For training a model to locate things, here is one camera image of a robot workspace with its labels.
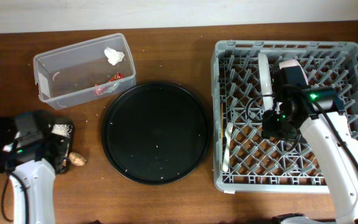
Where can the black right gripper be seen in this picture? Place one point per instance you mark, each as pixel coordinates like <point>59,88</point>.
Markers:
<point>268,130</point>

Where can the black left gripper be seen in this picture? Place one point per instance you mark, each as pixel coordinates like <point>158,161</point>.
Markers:
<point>63,142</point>

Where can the brown mushroom piece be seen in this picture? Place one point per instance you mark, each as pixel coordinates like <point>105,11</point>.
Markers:
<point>76,159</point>

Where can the grey plate with food scraps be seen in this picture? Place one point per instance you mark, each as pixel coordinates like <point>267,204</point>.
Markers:
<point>265,81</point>

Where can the white plastic fork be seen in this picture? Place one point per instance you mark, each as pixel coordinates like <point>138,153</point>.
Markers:
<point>228,134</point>

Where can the wooden chopstick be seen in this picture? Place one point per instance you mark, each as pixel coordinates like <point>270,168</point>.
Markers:
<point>222,120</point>

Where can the round black serving tray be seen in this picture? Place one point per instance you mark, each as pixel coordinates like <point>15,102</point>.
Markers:
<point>156,133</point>

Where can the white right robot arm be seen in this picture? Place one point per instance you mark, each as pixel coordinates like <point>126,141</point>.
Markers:
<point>295,110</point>

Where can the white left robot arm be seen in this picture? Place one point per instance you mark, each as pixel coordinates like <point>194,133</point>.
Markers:
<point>32,184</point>

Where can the grey plastic dishwasher rack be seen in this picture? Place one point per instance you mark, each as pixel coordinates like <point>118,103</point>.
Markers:
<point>257,164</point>

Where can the black rectangular waste bin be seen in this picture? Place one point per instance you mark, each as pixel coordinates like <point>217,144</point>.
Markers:
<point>22,139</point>

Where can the clear plastic waste bin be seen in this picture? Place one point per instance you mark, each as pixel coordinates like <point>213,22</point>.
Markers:
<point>69,75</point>

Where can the pile of rice and peanut shells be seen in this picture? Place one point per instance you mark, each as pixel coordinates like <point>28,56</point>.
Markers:
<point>62,130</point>

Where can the red snack wrapper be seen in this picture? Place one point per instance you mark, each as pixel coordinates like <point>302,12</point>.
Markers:
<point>110,88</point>

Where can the crumpled white tissue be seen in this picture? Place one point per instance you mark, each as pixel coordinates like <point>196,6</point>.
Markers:
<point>114,57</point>

